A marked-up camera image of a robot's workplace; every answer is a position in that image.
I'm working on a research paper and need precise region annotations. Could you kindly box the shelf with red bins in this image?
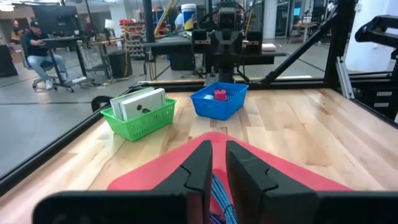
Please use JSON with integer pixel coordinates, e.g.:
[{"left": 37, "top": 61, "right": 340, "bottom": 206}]
[{"left": 119, "top": 18, "right": 147, "bottom": 59}]

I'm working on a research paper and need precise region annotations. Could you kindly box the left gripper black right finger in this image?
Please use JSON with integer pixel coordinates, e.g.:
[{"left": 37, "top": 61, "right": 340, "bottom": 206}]
[{"left": 226, "top": 140, "right": 320, "bottom": 224}]

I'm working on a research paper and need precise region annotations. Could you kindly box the silver aluminium bar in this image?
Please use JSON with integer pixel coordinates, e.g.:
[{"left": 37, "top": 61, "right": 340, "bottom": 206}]
[{"left": 335, "top": 57, "right": 356, "bottom": 100}]

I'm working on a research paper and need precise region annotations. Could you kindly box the red charger cube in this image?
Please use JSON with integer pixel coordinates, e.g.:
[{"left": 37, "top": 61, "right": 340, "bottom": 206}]
[{"left": 213, "top": 89, "right": 228, "bottom": 102}]

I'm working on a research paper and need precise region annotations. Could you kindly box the light green product box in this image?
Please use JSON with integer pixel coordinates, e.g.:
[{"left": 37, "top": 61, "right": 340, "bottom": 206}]
[{"left": 109, "top": 86, "right": 155, "bottom": 121}]

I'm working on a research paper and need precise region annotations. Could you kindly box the white and blue barrel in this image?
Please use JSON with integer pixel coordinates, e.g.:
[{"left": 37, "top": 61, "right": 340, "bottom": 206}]
[{"left": 181, "top": 3, "right": 198, "bottom": 32}]

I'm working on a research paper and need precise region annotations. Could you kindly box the black aluminium table frame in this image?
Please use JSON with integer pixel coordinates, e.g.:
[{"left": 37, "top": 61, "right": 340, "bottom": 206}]
[{"left": 0, "top": 0, "right": 398, "bottom": 197}]

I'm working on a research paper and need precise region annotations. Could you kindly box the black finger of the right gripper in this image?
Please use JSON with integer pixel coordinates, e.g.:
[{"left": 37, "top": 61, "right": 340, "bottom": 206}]
[
  {"left": 228, "top": 30, "right": 245, "bottom": 68},
  {"left": 211, "top": 30, "right": 229, "bottom": 68}
]

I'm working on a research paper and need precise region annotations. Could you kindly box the office chair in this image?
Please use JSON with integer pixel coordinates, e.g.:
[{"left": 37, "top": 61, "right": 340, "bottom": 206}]
[{"left": 19, "top": 33, "right": 76, "bottom": 94}]

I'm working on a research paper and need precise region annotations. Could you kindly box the black side desk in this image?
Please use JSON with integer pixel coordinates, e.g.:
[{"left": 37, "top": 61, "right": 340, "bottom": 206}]
[{"left": 141, "top": 35, "right": 287, "bottom": 73}]

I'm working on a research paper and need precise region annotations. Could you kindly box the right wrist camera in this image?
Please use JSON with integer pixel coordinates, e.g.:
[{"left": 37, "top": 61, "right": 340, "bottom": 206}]
[{"left": 217, "top": 7, "right": 239, "bottom": 30}]

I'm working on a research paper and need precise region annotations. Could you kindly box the white product box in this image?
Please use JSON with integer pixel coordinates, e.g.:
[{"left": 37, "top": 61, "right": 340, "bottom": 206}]
[{"left": 119, "top": 88, "right": 167, "bottom": 123}]

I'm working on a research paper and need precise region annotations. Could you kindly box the black pole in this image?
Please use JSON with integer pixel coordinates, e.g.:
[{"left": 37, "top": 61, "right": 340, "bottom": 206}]
[{"left": 142, "top": 0, "right": 156, "bottom": 43}]

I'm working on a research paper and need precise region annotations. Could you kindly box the red translucent plastic bin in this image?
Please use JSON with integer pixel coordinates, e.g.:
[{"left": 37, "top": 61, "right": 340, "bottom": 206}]
[{"left": 107, "top": 131, "right": 352, "bottom": 224}]

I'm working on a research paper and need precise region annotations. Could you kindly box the black standing desk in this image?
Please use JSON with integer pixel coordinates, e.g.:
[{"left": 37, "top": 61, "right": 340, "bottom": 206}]
[{"left": 40, "top": 35, "right": 126, "bottom": 90}]

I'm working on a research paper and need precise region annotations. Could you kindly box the teal braided cable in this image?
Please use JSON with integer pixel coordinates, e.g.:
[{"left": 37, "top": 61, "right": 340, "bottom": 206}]
[{"left": 211, "top": 174, "right": 239, "bottom": 224}]

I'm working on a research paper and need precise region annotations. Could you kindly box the person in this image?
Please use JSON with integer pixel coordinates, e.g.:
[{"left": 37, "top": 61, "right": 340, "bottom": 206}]
[
  {"left": 24, "top": 20, "right": 68, "bottom": 91},
  {"left": 173, "top": 5, "right": 188, "bottom": 35},
  {"left": 11, "top": 19, "right": 25, "bottom": 43}
]

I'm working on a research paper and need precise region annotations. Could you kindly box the black waste bin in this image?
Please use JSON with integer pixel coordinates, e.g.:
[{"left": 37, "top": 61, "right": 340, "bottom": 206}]
[{"left": 107, "top": 49, "right": 134, "bottom": 79}]

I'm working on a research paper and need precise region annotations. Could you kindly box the black monitor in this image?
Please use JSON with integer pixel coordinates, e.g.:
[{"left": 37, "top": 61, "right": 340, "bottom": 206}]
[{"left": 32, "top": 4, "right": 79, "bottom": 37}]

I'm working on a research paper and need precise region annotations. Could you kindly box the black drawer unit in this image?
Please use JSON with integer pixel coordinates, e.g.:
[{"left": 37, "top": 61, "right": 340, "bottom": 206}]
[{"left": 354, "top": 80, "right": 398, "bottom": 121}]

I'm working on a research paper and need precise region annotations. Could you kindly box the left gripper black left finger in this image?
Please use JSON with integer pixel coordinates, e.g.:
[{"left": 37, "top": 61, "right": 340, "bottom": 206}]
[{"left": 154, "top": 139, "right": 214, "bottom": 224}]

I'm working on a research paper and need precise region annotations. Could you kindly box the green plastic basket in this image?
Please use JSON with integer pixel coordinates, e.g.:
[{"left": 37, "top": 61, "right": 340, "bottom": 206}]
[{"left": 101, "top": 97, "right": 177, "bottom": 142}]

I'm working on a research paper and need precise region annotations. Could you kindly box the blue plastic basket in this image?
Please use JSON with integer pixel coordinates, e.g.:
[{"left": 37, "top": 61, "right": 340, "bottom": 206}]
[{"left": 189, "top": 82, "right": 249, "bottom": 122}]

